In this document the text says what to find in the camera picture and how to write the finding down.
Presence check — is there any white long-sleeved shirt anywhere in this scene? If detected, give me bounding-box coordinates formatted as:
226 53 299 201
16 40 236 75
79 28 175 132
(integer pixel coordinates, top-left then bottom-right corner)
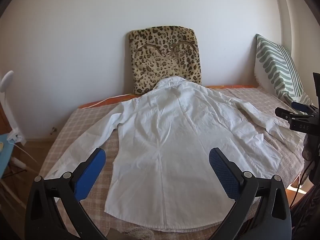
45 77 302 233

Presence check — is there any white clip-on lamp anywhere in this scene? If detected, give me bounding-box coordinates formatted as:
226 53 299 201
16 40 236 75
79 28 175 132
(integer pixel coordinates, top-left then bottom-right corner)
0 70 27 145

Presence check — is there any beige plaid blanket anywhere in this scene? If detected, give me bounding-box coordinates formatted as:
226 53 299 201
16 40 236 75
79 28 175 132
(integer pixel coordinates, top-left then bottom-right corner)
37 85 307 240

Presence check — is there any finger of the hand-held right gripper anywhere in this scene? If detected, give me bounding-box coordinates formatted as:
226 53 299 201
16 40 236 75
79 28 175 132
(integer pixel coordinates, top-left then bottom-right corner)
291 101 317 115
275 107 301 121

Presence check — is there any white cord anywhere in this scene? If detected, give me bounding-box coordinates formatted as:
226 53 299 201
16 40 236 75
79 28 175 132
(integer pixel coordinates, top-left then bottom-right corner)
15 144 42 167

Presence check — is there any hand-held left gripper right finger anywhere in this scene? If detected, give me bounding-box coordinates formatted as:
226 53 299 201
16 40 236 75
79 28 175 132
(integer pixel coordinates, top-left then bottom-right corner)
209 147 292 240

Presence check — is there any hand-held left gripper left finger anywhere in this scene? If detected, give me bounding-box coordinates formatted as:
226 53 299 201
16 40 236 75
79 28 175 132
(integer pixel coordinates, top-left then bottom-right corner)
25 148 108 240

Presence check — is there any leopard print cushion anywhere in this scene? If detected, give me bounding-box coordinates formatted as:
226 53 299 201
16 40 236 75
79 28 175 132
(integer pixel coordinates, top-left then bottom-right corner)
128 25 202 95

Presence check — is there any light blue board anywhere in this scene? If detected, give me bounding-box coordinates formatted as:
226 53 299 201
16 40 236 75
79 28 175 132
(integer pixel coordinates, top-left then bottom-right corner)
0 132 15 178

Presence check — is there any green and white patterned pillow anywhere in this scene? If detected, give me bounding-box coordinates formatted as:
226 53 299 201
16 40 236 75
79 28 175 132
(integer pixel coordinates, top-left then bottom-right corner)
254 34 317 105

